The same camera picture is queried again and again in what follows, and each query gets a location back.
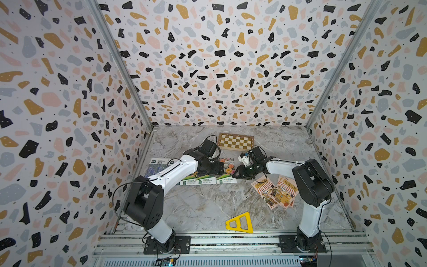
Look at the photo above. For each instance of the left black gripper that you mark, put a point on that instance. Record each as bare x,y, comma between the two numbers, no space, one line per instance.
219,169

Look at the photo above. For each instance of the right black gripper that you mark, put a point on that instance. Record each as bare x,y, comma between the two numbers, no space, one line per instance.
241,173

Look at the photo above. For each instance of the colourful flower seed packet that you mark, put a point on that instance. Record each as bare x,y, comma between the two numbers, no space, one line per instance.
206,180
229,169
189,181

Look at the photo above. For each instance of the lavender seed packet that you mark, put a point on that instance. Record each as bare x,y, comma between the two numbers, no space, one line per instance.
156,165

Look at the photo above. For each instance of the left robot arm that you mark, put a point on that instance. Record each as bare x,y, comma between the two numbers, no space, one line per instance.
144,203

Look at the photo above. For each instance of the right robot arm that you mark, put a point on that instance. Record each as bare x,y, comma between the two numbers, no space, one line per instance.
312,182

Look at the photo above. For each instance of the wooden chessboard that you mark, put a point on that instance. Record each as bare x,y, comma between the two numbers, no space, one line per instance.
235,142

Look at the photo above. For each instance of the yellow triangular plastic tool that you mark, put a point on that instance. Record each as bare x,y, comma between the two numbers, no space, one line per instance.
241,223

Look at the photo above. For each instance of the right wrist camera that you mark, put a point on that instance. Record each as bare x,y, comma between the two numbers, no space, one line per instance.
244,158

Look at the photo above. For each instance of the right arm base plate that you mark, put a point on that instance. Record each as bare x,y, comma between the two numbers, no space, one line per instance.
299,243

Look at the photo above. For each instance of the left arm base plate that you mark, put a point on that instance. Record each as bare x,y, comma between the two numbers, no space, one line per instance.
175,245

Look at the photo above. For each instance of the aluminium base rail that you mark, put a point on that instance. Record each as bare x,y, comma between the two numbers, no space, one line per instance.
222,249

